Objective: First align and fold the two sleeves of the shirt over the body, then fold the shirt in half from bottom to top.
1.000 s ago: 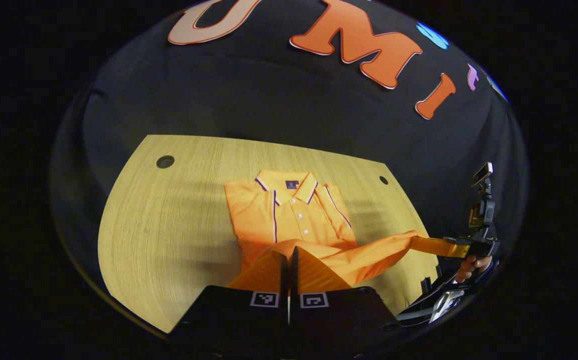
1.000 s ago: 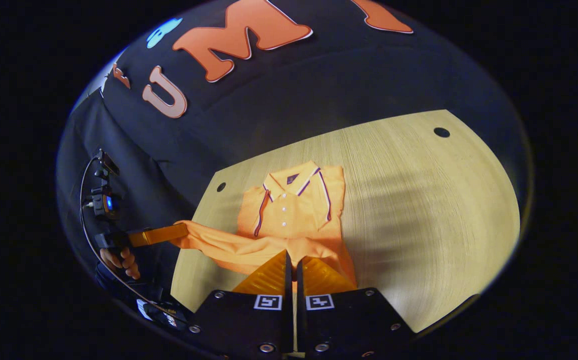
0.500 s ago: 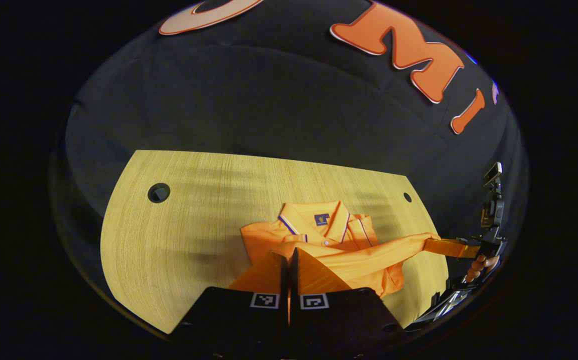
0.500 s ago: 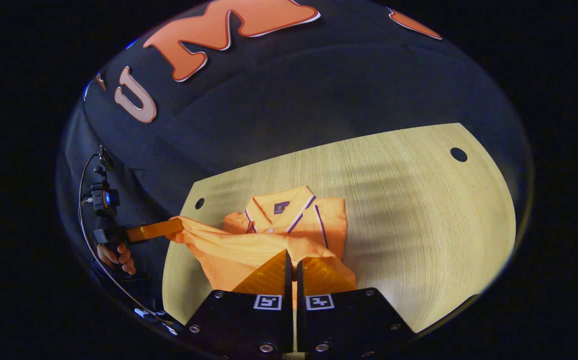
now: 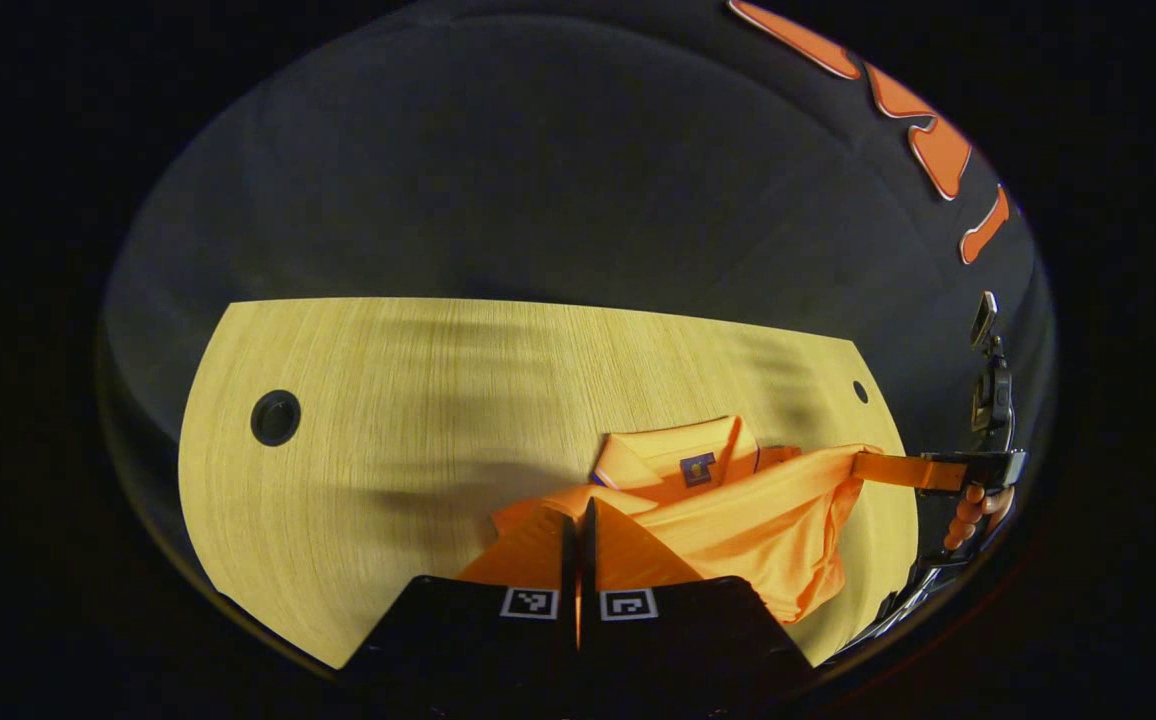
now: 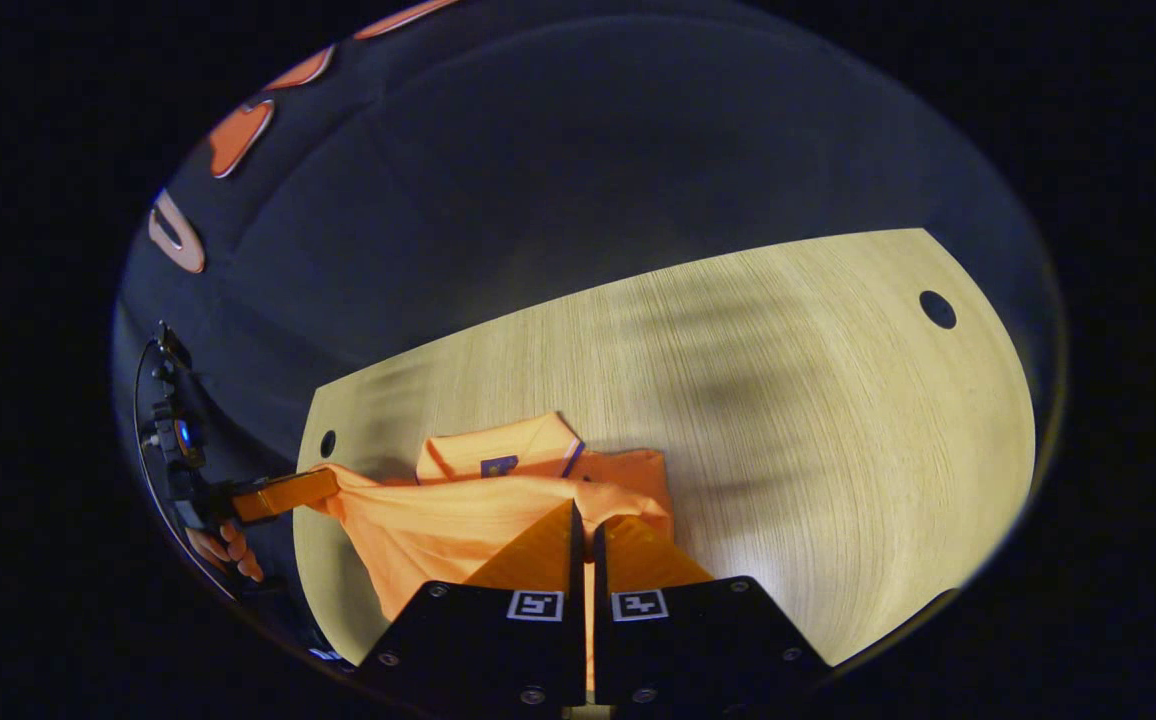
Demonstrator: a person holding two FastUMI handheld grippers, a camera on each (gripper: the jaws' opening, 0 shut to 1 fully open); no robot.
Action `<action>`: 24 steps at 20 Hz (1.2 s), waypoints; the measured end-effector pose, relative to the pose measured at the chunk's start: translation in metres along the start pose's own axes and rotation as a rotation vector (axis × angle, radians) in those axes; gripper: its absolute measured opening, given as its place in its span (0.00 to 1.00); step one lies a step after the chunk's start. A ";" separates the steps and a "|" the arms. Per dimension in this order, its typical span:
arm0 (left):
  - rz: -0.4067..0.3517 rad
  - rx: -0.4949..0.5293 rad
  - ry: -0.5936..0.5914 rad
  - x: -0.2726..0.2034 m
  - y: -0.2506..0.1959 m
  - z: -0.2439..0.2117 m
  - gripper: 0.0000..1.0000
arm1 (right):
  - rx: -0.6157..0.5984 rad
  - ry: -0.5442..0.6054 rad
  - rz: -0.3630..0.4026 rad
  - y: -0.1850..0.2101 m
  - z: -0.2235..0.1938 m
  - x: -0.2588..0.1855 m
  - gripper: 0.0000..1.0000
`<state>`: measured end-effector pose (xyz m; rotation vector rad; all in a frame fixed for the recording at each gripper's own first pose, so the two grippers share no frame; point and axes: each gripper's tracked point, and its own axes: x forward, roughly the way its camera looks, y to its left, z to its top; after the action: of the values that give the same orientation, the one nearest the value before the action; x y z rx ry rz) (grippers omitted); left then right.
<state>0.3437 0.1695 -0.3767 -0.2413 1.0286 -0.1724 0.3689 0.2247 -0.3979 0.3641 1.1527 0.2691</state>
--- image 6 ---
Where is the orange T-shirt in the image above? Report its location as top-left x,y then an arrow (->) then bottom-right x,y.
308,410 -> 679,691

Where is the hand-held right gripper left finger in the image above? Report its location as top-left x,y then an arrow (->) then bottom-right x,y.
358,498 -> 587,711

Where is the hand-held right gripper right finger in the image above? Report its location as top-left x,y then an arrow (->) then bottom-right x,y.
593,515 -> 831,711

